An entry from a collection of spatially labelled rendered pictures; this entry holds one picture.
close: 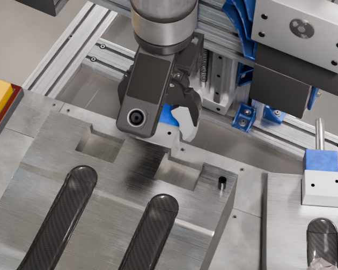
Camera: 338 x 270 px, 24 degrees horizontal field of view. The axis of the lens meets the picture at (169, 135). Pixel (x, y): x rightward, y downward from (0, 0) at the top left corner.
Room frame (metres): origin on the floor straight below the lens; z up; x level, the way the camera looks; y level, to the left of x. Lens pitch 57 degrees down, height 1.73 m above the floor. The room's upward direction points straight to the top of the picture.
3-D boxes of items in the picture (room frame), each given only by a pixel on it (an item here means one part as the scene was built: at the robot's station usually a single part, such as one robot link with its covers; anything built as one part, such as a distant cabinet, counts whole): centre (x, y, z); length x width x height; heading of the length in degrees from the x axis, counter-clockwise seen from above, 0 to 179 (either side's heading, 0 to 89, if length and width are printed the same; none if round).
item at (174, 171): (0.49, -0.01, 0.87); 0.05 x 0.05 x 0.04; 68
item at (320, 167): (0.52, -0.20, 0.86); 0.13 x 0.05 x 0.05; 175
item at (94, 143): (0.53, 0.09, 0.87); 0.05 x 0.05 x 0.04; 68
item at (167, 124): (0.61, 0.00, 0.83); 0.13 x 0.05 x 0.05; 161
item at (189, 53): (0.60, 0.00, 0.99); 0.09 x 0.08 x 0.12; 161
